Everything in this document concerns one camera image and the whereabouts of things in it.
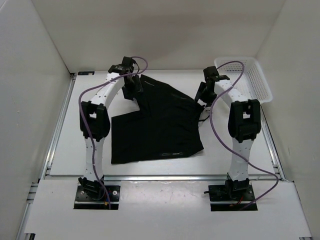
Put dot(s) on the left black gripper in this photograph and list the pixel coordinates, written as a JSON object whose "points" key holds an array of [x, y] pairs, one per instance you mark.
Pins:
{"points": [[137, 86]]}

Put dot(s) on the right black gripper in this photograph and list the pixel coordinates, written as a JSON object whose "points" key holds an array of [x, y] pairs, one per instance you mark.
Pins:
{"points": [[200, 92]]}

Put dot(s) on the black shorts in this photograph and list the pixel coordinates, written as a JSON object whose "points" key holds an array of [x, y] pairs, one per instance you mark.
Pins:
{"points": [[165, 127]]}

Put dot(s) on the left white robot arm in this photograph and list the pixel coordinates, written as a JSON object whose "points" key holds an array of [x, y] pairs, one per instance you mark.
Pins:
{"points": [[95, 123]]}

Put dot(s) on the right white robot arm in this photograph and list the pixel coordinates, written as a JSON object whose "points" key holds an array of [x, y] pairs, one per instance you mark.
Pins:
{"points": [[244, 124]]}

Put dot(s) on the dark corner label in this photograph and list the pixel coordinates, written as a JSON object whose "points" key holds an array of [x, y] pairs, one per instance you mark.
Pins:
{"points": [[86, 73]]}

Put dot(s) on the white plastic basket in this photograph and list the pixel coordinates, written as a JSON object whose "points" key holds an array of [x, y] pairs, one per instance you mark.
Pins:
{"points": [[253, 83]]}

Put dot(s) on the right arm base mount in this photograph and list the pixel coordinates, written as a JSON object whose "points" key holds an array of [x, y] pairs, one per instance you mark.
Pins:
{"points": [[222, 201]]}

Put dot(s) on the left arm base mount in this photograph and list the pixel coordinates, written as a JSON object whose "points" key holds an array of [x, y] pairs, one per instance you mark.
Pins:
{"points": [[85, 200]]}

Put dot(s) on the aluminium frame rail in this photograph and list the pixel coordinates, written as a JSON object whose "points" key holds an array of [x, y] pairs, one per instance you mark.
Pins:
{"points": [[109, 178]]}

